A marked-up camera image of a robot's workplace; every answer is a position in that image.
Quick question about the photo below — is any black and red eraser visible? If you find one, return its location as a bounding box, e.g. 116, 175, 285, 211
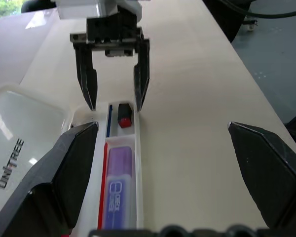
116, 103, 134, 129

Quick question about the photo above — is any grey caster wheel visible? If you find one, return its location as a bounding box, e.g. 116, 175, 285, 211
241, 16, 259, 32

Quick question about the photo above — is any black cable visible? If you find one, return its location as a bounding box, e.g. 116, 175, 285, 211
221, 0, 296, 19

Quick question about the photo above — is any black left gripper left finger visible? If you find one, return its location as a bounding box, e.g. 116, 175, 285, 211
0, 121, 100, 237

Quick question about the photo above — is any red pen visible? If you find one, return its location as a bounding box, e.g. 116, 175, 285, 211
97, 141, 109, 232

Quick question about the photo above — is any purple glue stick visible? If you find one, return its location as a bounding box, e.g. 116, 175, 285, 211
102, 146, 135, 231

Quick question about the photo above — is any blue pen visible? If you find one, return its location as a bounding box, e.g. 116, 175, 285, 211
105, 104, 114, 138

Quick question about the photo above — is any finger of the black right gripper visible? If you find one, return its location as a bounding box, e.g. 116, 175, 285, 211
133, 26, 151, 112
73, 45, 98, 111

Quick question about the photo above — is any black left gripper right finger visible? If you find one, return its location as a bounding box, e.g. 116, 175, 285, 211
227, 121, 296, 237

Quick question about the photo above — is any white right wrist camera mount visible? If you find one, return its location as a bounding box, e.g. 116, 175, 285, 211
54, 0, 142, 21

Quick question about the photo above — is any white plastic pencil case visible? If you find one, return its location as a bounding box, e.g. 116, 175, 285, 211
0, 83, 146, 237

